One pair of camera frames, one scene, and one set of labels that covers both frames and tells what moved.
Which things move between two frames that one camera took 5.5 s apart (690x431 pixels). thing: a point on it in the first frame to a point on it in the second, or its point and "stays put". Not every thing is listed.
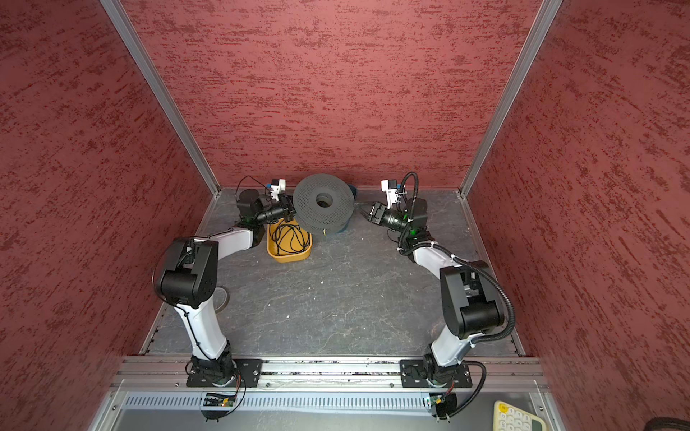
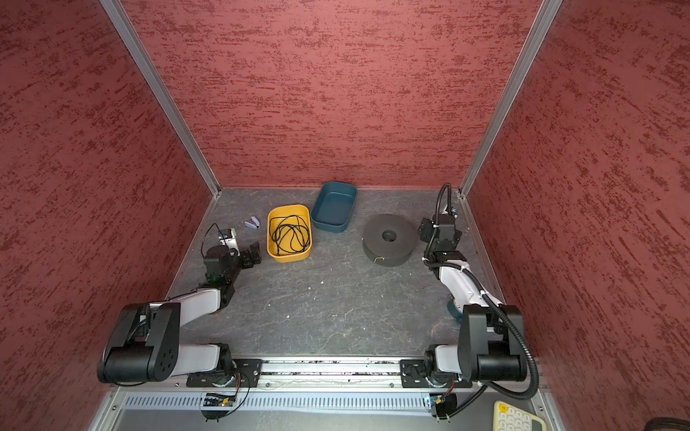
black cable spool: x=323 y=220 to x=388 y=240
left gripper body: x=285 y=211 to x=234 y=269
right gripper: x=377 y=214 to x=425 y=229
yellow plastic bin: x=287 y=242 stays put
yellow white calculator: x=508 y=417 stays put
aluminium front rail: x=148 y=372 stays put
